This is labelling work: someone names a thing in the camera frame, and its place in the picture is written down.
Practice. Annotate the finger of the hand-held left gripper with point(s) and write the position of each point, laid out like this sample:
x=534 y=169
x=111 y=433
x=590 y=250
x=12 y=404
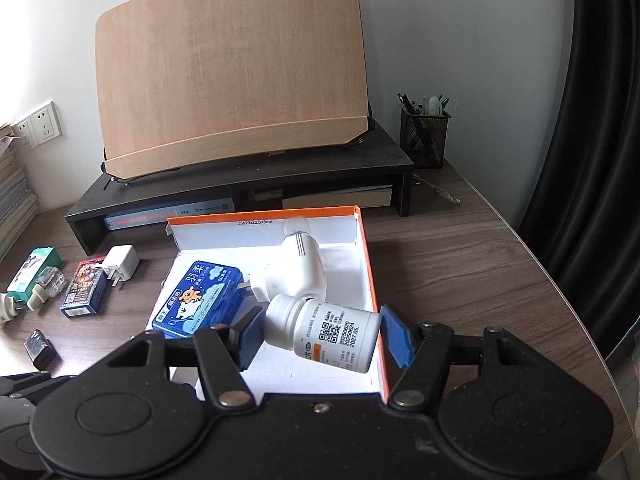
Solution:
x=30 y=384

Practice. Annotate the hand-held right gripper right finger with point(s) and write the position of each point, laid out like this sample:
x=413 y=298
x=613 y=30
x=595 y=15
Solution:
x=397 y=335

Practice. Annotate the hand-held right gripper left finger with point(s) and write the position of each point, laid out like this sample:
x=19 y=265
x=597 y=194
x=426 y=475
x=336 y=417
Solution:
x=250 y=340

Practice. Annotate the black charger adapter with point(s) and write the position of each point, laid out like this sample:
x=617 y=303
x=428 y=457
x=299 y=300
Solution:
x=41 y=349

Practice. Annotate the blue tissue box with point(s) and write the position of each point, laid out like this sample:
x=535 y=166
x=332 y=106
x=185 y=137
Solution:
x=200 y=295

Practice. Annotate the white pill bottle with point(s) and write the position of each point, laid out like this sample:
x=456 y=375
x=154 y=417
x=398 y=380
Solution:
x=325 y=330

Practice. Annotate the white mosquito repellent plug heater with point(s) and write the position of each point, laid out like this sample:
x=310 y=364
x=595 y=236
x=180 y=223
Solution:
x=305 y=265

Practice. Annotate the clear glass bottle white cap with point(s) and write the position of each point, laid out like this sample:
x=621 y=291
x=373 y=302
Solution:
x=47 y=282

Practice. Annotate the green and white box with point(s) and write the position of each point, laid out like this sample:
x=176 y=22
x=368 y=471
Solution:
x=35 y=267

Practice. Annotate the orange and white cardboard box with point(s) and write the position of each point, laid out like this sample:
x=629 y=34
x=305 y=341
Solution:
x=345 y=230

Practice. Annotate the white empty plug heater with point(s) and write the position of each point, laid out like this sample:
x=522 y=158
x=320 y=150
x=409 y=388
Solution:
x=7 y=310

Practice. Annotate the blue playing card box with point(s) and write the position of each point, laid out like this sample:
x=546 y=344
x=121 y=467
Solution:
x=85 y=285

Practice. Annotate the white charger adapter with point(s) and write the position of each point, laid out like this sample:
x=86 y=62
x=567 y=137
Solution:
x=121 y=262

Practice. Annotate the grey book red stripe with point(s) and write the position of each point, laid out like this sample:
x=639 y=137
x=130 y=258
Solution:
x=165 y=215

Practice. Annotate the black monitor riser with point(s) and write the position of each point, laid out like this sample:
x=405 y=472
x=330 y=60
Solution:
x=250 y=172

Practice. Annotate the stack of books and papers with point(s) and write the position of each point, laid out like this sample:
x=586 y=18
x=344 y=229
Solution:
x=15 y=200

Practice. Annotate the black mesh pen holder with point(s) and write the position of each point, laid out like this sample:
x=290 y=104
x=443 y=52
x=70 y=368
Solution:
x=425 y=140

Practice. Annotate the black pen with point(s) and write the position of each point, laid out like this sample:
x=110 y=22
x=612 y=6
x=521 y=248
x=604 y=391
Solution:
x=407 y=104

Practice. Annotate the white round tool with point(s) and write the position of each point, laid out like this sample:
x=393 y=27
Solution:
x=433 y=105

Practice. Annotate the wooden book stand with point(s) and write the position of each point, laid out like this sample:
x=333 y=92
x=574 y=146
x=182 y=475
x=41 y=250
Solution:
x=230 y=70

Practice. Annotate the black curtain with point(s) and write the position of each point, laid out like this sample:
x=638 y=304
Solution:
x=590 y=135

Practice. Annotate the white wall socket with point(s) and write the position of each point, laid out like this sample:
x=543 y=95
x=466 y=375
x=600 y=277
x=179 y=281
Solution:
x=22 y=131
x=46 y=122

